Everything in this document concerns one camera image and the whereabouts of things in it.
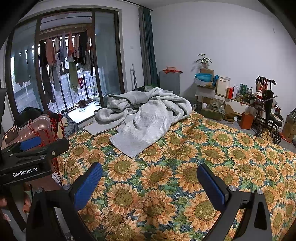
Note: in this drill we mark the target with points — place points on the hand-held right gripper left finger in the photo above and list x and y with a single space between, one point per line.
89 183

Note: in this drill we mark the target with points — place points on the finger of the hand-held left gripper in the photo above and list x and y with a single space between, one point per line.
30 142
59 146

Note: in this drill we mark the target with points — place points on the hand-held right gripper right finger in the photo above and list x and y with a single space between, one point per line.
209 185

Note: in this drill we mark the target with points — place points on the grey checkered knitted blanket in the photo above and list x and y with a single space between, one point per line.
143 120

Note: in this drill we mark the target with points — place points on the dark clothes pile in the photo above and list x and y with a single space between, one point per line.
29 114

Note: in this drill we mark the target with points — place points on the row of hanging clothes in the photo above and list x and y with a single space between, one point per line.
49 53

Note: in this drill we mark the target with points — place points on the pink suitcase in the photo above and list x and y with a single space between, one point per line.
34 127

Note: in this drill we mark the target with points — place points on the sunflower print bedspread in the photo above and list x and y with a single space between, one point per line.
166 171

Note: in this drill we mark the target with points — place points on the dark shoes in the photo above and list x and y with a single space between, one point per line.
81 103

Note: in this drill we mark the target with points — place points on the olive green crate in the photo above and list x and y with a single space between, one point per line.
211 112

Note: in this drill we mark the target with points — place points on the orange bin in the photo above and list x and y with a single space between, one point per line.
246 120

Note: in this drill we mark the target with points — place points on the red canister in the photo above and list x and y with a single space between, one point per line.
230 92

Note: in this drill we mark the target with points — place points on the white bottle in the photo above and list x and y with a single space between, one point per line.
235 91

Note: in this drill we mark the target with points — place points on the cardboard box with metal fan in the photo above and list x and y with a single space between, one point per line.
289 127

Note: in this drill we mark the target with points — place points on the white board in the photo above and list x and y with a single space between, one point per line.
223 87

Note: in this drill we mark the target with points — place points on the metal rods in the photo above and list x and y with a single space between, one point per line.
133 78

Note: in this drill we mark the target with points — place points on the green box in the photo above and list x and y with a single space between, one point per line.
243 90

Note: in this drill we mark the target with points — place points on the black umbrella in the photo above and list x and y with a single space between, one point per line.
269 102

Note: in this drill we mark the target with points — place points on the blue plastic basin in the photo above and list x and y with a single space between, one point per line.
203 77

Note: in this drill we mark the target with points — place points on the grey cabinet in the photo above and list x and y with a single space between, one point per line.
169 83

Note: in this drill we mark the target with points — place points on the small cardboard box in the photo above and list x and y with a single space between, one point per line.
207 71

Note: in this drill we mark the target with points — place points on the potted plant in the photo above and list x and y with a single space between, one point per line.
204 60

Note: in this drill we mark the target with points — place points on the grey green curtain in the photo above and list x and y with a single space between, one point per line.
148 46

